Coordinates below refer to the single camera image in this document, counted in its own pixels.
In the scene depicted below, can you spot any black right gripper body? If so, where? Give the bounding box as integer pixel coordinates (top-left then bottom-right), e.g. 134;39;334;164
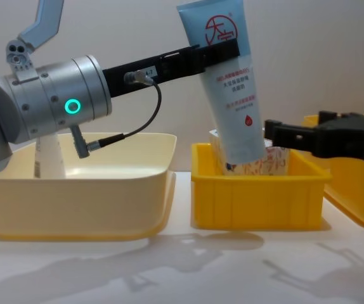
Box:
314;110;364;163

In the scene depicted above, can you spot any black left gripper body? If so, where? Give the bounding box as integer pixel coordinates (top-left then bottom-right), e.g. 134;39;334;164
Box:
101;55;164;99

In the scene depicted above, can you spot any pale blue cosmetic tube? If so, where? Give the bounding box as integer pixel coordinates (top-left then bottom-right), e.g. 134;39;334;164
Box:
176;0;267;166

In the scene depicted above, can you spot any white package with orange print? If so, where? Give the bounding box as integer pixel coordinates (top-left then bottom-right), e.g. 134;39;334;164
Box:
208;127;292;177

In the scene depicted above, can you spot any yellow plastic tray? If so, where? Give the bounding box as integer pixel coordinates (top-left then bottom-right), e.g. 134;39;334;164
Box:
302;114;364;232

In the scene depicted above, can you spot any yellow plastic bin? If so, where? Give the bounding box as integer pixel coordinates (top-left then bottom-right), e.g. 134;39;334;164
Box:
190;142;333;231

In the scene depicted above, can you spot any white plastic tube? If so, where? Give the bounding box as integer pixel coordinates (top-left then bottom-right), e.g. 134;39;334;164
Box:
34;132;67;180

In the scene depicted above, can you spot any cream plastic tub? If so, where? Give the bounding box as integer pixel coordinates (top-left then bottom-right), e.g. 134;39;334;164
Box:
0;132;178;243

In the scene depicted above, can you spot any white table cloth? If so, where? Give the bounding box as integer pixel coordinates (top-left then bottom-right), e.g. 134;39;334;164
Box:
0;170;364;304

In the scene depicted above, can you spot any thin dark left gripper cable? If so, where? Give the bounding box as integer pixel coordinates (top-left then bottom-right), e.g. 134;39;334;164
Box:
70;70;162;160

